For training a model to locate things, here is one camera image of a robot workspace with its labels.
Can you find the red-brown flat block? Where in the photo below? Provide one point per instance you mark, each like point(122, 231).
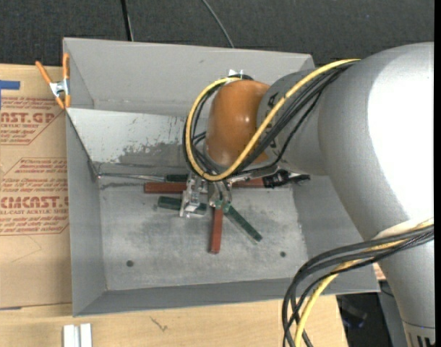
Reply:
point(216, 233)
point(251, 183)
point(164, 187)

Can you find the dark green flat block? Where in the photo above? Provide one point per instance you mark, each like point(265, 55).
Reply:
point(176, 177)
point(169, 203)
point(244, 224)

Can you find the grey metal bin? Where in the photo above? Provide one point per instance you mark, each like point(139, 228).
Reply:
point(191, 266)

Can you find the black cylinder on white bracket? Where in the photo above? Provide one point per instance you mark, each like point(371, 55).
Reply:
point(278, 179)

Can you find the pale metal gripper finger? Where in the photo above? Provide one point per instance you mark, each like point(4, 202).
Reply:
point(193, 190)
point(192, 211)

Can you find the brown cardboard board red print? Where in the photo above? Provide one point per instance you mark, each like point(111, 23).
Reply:
point(29, 230)

